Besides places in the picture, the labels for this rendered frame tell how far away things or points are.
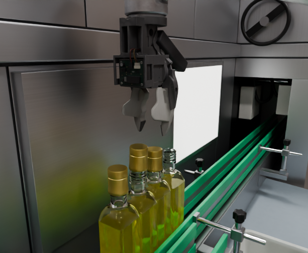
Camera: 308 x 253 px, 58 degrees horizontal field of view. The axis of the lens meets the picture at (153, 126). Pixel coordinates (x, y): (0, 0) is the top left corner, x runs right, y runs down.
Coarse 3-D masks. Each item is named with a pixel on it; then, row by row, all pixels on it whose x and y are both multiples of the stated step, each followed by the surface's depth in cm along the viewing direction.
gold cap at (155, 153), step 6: (150, 150) 55; (156, 150) 55; (162, 150) 56; (150, 156) 55; (156, 156) 55; (150, 162) 55; (156, 162) 55; (150, 168) 55; (156, 168) 55; (162, 168) 57
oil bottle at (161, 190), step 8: (152, 184) 56; (160, 184) 56; (168, 184) 58; (152, 192) 55; (160, 192) 55; (168, 192) 58; (160, 200) 56; (168, 200) 58; (160, 208) 56; (168, 208) 59; (160, 216) 56; (168, 216) 59; (160, 224) 57; (168, 224) 60; (160, 232) 57; (168, 232) 61; (160, 240) 58
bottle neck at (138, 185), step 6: (132, 174) 51; (138, 174) 50; (144, 174) 51; (132, 180) 51; (138, 180) 51; (144, 180) 51; (132, 186) 52; (138, 186) 51; (144, 186) 52; (132, 192) 52; (138, 192) 51; (144, 192) 52
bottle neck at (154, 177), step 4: (148, 172) 56; (152, 172) 56; (156, 172) 56; (160, 172) 57; (148, 176) 57; (152, 176) 56; (156, 176) 56; (160, 176) 57; (148, 180) 57; (152, 180) 56; (156, 180) 56; (160, 180) 57
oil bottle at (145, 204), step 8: (128, 192) 53; (128, 200) 51; (136, 200) 51; (144, 200) 51; (152, 200) 53; (144, 208) 50; (152, 208) 53; (144, 216) 51; (152, 216) 53; (144, 224) 51; (152, 224) 54; (144, 232) 51; (152, 232) 54; (144, 240) 52; (152, 240) 55; (144, 248) 52; (152, 248) 55
